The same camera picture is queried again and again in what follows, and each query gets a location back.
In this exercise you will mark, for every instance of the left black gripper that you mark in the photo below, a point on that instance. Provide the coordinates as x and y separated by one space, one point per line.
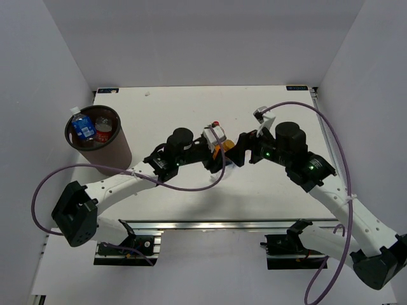
213 165

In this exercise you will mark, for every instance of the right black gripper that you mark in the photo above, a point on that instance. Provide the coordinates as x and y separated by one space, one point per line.
237 154

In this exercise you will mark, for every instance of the orange juice bottle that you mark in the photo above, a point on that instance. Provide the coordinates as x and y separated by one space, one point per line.
226 145

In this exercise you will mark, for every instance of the small red label bottle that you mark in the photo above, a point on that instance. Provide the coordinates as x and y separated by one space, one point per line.
215 124

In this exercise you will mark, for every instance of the tall red label bottle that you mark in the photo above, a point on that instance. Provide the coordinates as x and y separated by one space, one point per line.
103 127

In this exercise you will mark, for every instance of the dark blue label bottle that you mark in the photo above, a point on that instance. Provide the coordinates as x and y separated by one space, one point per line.
82 125

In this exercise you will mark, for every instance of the crushed light blue label bottle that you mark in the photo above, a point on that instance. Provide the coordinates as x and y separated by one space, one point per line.
229 169

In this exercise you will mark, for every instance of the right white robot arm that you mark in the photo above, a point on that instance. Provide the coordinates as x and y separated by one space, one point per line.
376 254

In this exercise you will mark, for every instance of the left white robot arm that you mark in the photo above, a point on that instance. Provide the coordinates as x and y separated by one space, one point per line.
78 212

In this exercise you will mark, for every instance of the brown round bin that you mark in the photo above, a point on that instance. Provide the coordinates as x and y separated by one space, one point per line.
114 153

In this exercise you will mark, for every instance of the right blue table sticker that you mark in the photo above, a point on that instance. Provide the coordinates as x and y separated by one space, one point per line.
297 88

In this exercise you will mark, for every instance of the blue table sticker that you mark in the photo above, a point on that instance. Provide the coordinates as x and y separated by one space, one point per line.
107 90
297 88

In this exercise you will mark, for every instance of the left blue table sticker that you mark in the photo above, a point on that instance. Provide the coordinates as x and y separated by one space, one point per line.
107 90

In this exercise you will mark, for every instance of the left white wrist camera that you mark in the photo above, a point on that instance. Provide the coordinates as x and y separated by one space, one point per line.
213 136

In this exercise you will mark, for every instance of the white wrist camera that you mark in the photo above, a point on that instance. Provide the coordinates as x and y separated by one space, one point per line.
265 118
213 136

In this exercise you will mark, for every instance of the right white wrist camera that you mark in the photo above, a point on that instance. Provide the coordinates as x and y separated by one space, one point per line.
265 118

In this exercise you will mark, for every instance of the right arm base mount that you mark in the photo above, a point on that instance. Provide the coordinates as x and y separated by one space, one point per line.
286 251

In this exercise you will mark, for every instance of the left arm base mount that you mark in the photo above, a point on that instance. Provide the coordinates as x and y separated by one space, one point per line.
119 245

